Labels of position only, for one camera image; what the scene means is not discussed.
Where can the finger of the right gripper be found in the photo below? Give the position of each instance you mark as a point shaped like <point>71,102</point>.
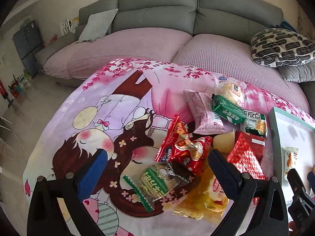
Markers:
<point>311,180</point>
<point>302,204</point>

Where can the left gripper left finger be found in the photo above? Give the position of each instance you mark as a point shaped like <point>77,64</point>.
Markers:
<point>91,171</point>

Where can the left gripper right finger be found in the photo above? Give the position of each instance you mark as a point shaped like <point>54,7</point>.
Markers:
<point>260,202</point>

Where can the red cartoon snack bag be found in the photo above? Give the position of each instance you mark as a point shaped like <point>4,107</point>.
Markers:
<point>178,146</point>

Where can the green round cake packet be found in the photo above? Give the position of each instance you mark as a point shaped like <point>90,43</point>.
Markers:
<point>158,180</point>

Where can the orange snack packet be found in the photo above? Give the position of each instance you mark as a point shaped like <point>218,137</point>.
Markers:
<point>290,159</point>

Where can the mint green tray box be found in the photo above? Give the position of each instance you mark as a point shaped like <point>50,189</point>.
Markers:
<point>287,130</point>

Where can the yellow cake packet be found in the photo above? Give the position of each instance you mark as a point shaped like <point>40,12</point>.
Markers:
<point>206,200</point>

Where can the red patterned snack packet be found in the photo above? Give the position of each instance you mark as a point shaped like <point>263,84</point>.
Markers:
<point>244,159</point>

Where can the small green clear packet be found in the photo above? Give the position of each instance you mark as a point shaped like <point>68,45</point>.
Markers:
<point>255,123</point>

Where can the pink snack packet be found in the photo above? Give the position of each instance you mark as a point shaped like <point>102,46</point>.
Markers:
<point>206,122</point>

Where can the grey velvet pillow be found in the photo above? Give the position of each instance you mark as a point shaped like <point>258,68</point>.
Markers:
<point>298,74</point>

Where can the dark green snack packet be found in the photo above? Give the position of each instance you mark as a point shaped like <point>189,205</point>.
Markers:
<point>227,110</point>

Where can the clear round pastry packet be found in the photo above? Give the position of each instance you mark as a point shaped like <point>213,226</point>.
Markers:
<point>231,89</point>

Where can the black white patterned pillow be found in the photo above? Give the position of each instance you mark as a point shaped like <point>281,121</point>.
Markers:
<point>277,47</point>

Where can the pink cartoon blanket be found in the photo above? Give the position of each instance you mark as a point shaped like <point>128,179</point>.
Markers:
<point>126,108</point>

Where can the pink checked sofa cover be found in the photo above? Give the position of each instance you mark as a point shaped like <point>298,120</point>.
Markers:
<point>67,58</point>

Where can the dark grey cabinet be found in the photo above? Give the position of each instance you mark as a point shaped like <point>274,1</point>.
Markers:
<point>28,41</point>

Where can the light grey pillow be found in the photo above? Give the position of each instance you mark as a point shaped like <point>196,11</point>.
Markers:
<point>98,25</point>

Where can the grey sofa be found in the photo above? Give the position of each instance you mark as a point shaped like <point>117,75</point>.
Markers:
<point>239,20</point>

